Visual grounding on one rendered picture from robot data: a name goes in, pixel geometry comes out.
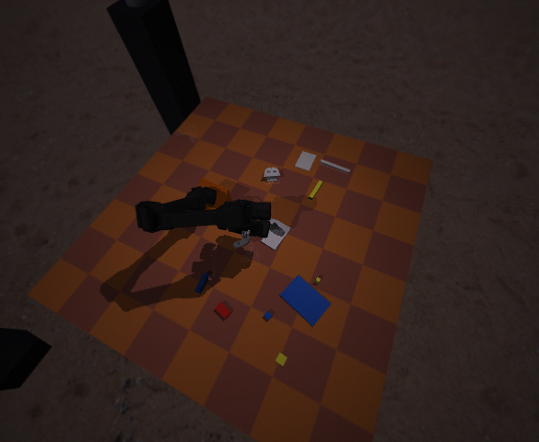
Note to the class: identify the dark blue rectangular bar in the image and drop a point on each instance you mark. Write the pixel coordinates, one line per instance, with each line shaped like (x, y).
(201, 283)

